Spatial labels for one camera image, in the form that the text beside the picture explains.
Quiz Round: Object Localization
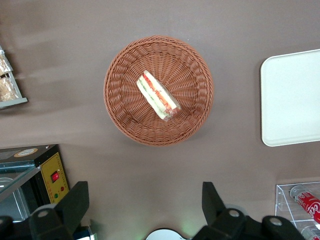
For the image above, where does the cream plastic tray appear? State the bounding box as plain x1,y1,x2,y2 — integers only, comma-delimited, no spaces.
259,48,320,147

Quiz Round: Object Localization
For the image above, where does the grey metal snack shelf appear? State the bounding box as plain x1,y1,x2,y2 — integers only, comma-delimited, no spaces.
0,44,29,110

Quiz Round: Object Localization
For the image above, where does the round brown wicker basket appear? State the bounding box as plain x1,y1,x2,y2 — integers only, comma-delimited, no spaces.
103,35,215,147

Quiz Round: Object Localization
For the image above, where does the clear acrylic can holder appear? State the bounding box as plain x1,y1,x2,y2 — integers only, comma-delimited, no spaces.
274,180,320,240

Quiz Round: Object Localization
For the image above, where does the clear bag of snacks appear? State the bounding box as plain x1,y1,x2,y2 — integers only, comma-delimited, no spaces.
0,76,20,102
0,49,14,77

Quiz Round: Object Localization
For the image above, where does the plastic-wrapped triangle sandwich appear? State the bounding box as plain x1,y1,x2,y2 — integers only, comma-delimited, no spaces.
136,69,182,123

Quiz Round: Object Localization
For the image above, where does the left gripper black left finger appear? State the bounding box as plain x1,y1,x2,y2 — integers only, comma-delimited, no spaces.
28,181,90,240

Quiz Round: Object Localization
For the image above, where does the red Coca-Cola can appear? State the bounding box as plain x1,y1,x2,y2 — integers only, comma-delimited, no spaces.
300,225,320,240
289,185,320,225

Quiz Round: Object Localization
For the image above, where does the black food warmer cabinet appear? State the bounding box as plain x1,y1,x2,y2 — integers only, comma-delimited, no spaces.
0,144,70,223

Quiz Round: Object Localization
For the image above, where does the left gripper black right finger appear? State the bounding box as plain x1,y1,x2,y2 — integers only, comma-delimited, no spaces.
192,181,248,240

